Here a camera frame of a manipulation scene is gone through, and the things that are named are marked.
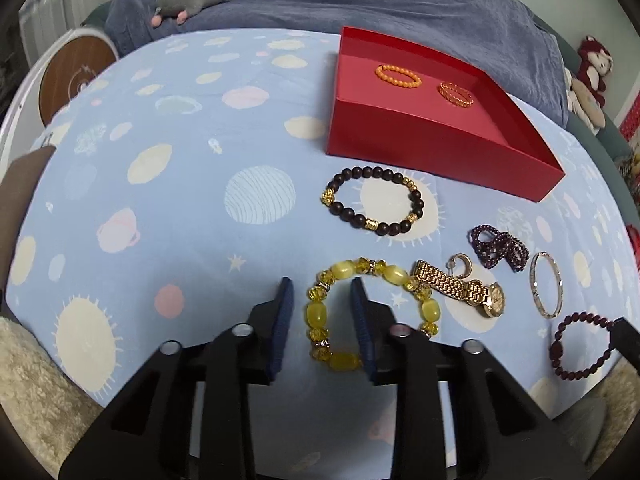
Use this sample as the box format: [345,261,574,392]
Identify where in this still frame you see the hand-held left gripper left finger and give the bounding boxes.
[57,276,296,480]

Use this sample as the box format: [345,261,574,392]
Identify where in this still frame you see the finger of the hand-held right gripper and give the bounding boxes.
[610,317,640,376]

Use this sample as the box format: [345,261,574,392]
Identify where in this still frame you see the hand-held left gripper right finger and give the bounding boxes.
[350,277,588,480]

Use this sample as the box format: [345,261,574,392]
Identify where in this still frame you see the yellow bead bracelet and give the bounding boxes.
[305,257,442,373]

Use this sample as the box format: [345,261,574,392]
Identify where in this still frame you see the dark red bead bracelet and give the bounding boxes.
[548,312,621,378]

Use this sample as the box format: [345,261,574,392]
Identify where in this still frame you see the gold wrist watch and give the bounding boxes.
[412,258,507,319]

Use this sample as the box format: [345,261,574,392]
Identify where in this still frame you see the thin gold bangle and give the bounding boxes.
[530,251,566,320]

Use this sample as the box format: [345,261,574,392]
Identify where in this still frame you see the black bead bracelet gold charms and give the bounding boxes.
[320,166,426,235]

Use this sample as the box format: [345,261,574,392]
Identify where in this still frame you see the small gold hoop ring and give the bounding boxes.
[447,254,473,278]

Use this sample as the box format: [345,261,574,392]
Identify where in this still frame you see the purple multi-strand bead bracelet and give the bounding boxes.
[468,225,530,273]

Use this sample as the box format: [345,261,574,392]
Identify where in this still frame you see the red cardboard box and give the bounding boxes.
[326,26,566,204]

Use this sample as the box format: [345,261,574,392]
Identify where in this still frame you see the green sofa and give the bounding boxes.
[532,15,640,171]

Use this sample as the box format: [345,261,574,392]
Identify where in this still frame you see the beige plush toy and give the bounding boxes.
[564,67,608,133]

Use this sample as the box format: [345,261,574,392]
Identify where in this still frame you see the gold twisted bangle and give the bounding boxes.
[438,81,475,109]

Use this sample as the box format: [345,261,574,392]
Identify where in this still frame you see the cream fluffy cloth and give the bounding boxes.
[0,317,106,466]

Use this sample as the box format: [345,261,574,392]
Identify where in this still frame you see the red monkey plush toy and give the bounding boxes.
[577,35,615,93]

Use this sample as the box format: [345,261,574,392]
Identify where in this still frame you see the brown card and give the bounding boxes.
[0,145,57,221]

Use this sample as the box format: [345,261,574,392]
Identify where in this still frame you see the white appliance with wooden disc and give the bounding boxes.
[0,27,121,161]

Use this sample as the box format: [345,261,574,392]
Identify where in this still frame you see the blue-grey blanket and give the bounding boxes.
[105,0,571,126]

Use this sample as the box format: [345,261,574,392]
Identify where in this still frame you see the white curtain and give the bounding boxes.
[20,0,126,51]

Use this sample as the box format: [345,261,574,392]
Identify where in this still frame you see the orange bead bracelet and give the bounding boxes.
[375,63,422,88]

